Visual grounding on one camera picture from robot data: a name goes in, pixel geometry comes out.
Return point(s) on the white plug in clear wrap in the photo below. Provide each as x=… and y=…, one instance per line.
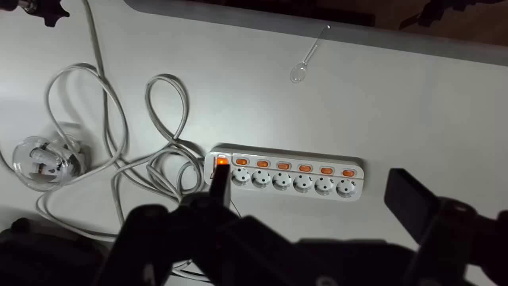
x=45, y=160

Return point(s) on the black star-shaped base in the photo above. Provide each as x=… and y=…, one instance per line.
x=45, y=10

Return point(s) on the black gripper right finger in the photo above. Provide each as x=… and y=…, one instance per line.
x=410, y=204

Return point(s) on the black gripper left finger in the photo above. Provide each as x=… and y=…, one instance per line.
x=221, y=183

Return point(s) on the white six-socket power strip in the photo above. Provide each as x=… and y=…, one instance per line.
x=296, y=177

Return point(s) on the clear plastic spoon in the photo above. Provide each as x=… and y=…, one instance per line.
x=299, y=71

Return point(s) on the grey metal table rail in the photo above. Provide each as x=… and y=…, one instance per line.
x=339, y=29

